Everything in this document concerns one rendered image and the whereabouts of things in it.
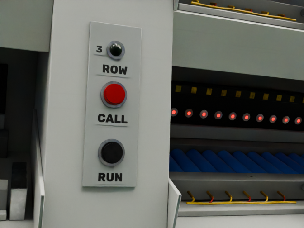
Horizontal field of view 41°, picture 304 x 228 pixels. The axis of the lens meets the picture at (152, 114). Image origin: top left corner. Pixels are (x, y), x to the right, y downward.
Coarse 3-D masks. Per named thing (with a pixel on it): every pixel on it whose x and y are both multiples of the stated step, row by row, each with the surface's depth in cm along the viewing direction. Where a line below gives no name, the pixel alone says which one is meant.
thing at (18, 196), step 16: (0, 128) 43; (32, 128) 43; (32, 144) 41; (0, 160) 41; (16, 160) 42; (32, 160) 39; (0, 176) 38; (16, 176) 33; (32, 176) 37; (16, 192) 31; (32, 192) 35; (16, 208) 31; (32, 208) 34; (0, 224) 31; (16, 224) 31; (32, 224) 31
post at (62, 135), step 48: (96, 0) 30; (144, 0) 32; (144, 48) 31; (48, 96) 29; (144, 96) 31; (48, 144) 28; (144, 144) 31; (48, 192) 28; (96, 192) 29; (144, 192) 30
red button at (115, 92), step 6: (114, 84) 30; (108, 90) 29; (114, 90) 30; (120, 90) 30; (108, 96) 29; (114, 96) 30; (120, 96) 30; (108, 102) 30; (114, 102) 30; (120, 102) 30
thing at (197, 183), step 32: (192, 96) 49; (224, 96) 50; (256, 96) 52; (288, 96) 53; (192, 128) 50; (224, 128) 51; (256, 128) 53; (288, 128) 55; (192, 160) 46; (224, 160) 47; (256, 160) 48; (288, 160) 50; (192, 192) 39; (224, 192) 40; (256, 192) 41; (288, 192) 42; (192, 224) 35; (224, 224) 36; (256, 224) 37; (288, 224) 38
